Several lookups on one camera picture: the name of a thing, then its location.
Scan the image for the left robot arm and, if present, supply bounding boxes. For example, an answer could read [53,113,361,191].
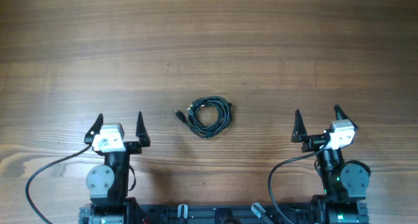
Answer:
[78,112,150,224]

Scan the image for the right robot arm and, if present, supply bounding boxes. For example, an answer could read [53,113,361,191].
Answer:
[291,105,371,223]

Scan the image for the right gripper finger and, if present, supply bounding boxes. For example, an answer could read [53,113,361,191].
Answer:
[291,109,308,143]
[334,104,358,130]

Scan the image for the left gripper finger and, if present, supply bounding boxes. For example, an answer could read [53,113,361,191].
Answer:
[135,111,150,147]
[84,113,104,144]

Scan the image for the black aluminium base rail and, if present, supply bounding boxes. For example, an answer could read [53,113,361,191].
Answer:
[78,202,370,224]

